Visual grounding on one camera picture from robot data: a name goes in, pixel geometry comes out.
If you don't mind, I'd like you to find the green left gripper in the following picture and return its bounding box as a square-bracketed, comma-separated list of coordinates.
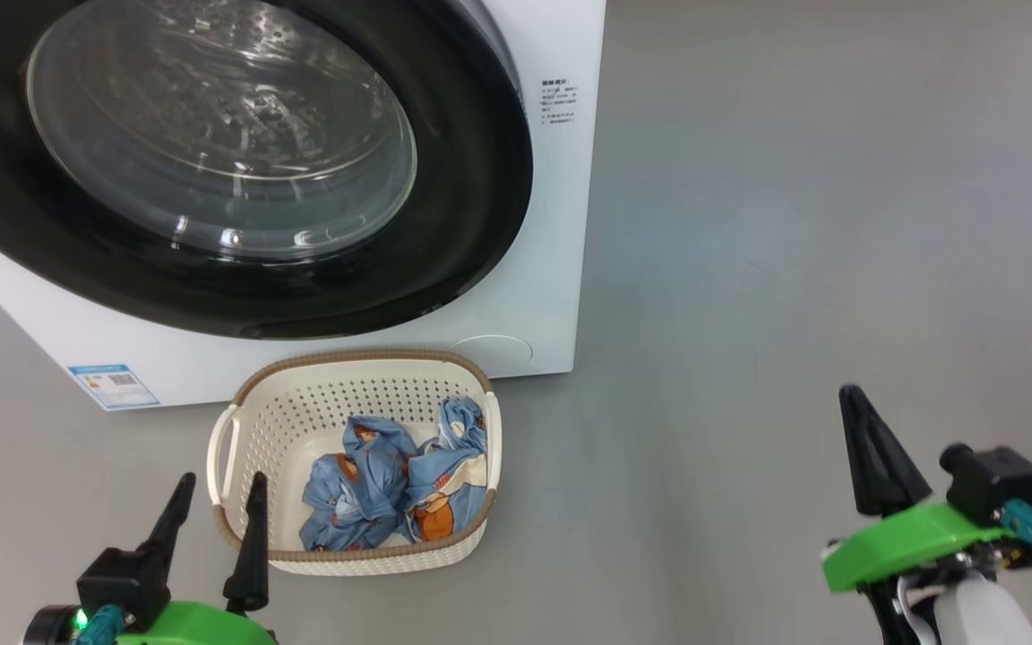
[117, 472, 280, 645]

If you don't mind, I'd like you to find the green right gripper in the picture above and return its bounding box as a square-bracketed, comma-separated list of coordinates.
[822, 385, 1016, 645]

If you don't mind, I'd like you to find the blue garment small bear print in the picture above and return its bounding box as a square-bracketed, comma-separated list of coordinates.
[299, 415, 420, 552]

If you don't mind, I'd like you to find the black round glass washer door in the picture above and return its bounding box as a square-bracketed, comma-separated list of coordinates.
[0, 0, 535, 341]

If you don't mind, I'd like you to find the cream perforated laundry basket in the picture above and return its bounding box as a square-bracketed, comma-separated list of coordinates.
[207, 349, 503, 576]

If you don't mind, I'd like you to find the white front-load washing machine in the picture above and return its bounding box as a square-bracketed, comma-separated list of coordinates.
[0, 0, 606, 411]

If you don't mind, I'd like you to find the blue energy label sticker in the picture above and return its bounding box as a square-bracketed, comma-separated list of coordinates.
[68, 363, 161, 411]

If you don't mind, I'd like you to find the round filter cover panel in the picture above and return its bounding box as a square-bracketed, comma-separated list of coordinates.
[449, 334, 533, 377]

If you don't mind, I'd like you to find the printed black text label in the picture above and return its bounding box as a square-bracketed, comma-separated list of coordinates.
[541, 79, 580, 125]

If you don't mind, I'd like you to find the teal left camera connector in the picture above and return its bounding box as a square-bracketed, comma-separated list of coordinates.
[75, 605, 127, 645]

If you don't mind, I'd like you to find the teal camera connector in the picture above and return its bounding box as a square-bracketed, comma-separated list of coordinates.
[1000, 500, 1032, 565]
[75, 605, 127, 645]

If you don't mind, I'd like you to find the teal right camera connector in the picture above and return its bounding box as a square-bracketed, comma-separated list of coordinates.
[1000, 500, 1032, 565]

